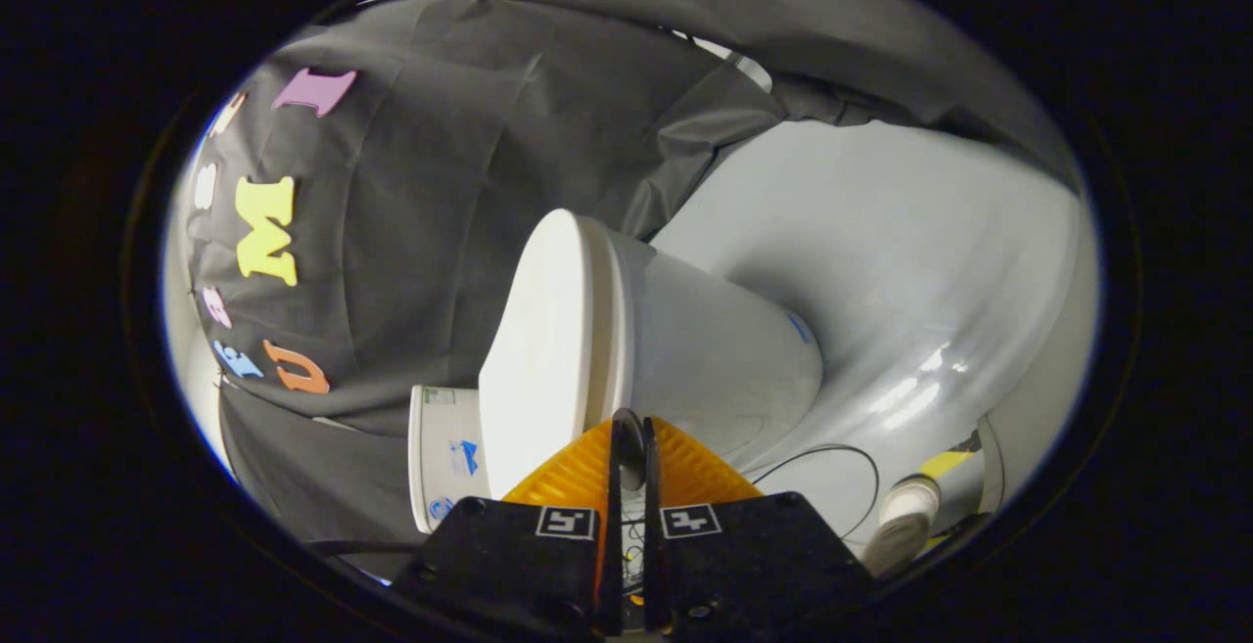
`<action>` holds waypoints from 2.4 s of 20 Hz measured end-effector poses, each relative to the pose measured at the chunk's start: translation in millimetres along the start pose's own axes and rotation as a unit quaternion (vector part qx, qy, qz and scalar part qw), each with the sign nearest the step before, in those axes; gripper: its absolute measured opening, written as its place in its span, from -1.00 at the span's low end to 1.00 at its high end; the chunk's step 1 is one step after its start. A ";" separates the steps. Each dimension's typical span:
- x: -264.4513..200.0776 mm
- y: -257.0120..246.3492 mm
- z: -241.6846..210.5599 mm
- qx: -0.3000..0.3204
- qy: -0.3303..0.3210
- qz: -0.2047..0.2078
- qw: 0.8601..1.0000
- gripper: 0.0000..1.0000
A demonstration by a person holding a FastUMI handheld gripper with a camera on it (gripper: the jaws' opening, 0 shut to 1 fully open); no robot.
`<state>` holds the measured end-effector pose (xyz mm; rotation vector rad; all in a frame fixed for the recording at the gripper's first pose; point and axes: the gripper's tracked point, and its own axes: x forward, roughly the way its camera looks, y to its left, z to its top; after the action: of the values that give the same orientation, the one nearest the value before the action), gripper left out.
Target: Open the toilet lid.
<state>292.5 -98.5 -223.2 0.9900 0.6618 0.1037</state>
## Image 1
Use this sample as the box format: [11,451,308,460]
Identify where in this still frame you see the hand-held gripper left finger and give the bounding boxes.
[390,408,627,639]

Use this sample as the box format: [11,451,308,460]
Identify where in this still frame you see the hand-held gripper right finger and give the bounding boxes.
[641,415,877,639]

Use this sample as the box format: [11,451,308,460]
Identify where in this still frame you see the white toilet lid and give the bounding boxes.
[478,209,649,502]

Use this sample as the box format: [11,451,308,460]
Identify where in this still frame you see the person's white shoe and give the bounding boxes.
[861,475,943,577]

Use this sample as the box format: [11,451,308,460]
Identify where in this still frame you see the black backdrop cloth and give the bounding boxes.
[181,0,1083,566]

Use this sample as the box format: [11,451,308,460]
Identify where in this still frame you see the tangled black cables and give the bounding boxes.
[749,444,882,541]

